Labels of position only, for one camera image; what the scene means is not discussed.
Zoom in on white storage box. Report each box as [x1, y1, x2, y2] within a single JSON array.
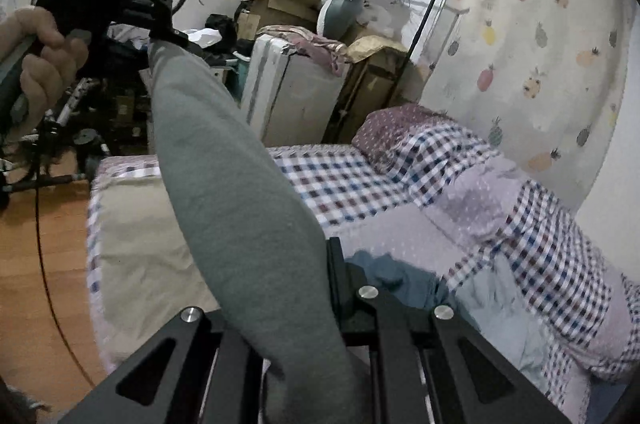
[[241, 34, 350, 147]]

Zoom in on black floor cable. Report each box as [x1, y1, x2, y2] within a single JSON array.
[[31, 182, 97, 390]]

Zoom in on pink folded cloth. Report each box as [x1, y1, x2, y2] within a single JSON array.
[[256, 25, 352, 76]]

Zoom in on plaid patchwork bed sheet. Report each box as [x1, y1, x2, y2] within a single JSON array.
[[84, 143, 622, 424]]

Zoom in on dark teal garment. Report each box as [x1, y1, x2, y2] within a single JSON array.
[[346, 251, 458, 311]]

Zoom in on grey green garment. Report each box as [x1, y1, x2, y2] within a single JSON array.
[[149, 41, 370, 423]]

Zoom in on light grey garment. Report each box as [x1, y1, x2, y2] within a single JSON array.
[[454, 256, 549, 392]]

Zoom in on plaid patchwork quilt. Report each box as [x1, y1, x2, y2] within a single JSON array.
[[352, 104, 639, 382]]

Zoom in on pineapple print curtain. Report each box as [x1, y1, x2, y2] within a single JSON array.
[[420, 0, 637, 209]]

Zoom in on black clothes rack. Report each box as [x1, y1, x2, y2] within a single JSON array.
[[322, 0, 454, 145]]

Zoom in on person's left hand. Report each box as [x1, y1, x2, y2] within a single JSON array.
[[1, 6, 88, 141]]

